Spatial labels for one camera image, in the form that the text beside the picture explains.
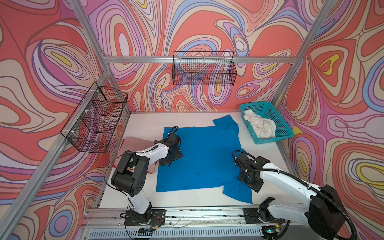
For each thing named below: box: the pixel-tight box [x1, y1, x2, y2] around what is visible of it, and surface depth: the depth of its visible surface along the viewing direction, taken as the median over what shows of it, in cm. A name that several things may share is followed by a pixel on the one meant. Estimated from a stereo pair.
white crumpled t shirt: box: [243, 109, 277, 139], surface depth 109 cm
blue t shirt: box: [156, 115, 253, 204], surface depth 90 cm
